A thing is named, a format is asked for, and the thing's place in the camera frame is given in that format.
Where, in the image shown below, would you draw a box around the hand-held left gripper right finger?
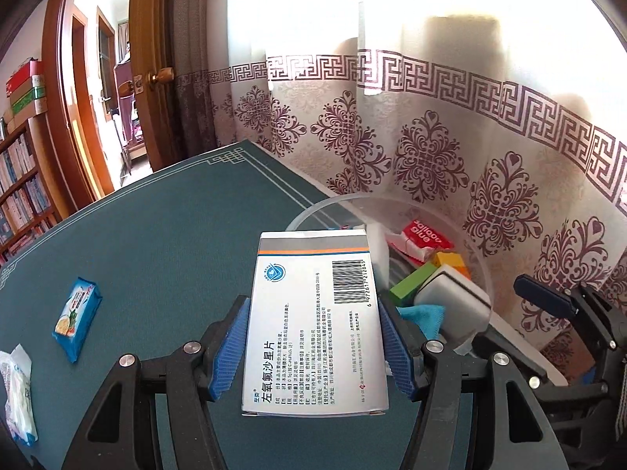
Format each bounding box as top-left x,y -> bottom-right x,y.
377,298 -> 571,470

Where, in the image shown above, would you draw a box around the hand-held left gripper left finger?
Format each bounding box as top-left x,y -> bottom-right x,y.
61,295 -> 253,470

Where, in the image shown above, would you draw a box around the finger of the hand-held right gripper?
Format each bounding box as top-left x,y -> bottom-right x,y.
473,325 -> 549,392
513,275 -> 627,373

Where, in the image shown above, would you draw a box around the green block with blue dots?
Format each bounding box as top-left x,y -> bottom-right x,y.
389,262 -> 439,307

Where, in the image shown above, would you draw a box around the white medicine box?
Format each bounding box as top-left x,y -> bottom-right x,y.
241,229 -> 390,419

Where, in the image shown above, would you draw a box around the orange and yellow toy brick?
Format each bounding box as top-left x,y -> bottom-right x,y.
433,251 -> 468,277

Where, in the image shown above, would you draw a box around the red and white glue packet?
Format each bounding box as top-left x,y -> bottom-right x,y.
386,219 -> 454,266

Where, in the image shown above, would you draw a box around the clear plastic container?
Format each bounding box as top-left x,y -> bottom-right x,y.
286,193 -> 574,387

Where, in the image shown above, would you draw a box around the blue cloth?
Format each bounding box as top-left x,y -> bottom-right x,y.
397,304 -> 446,341

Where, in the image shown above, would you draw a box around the white sponge block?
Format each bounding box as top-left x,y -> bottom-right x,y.
415,264 -> 493,353

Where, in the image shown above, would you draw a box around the teal table mat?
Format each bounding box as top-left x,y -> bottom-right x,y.
0,139 -> 476,470

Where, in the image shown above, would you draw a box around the blue cracker packet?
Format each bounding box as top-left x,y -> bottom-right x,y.
52,277 -> 103,364

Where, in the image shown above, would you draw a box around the white patterned curtain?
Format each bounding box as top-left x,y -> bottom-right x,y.
176,0 -> 627,383

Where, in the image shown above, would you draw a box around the white gauze packet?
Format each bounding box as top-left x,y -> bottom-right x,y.
0,344 -> 39,447

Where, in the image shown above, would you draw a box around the wooden door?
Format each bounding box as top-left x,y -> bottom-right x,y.
128,0 -> 182,172

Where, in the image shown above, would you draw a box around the wooden bookshelf with books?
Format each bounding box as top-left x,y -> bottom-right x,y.
0,120 -> 62,265

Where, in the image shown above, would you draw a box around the hanging mauve pants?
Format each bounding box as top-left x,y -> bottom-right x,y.
114,42 -> 143,143

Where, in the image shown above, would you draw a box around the brass door knob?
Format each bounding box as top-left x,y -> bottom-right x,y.
133,67 -> 176,90

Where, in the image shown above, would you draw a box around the dark grey curtain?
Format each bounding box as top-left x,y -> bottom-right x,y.
167,0 -> 231,162

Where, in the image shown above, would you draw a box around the stack of coloured boxes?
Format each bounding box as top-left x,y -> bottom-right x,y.
5,59 -> 48,128

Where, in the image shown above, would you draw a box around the wooden door frame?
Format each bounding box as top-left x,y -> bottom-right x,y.
42,0 -> 135,206

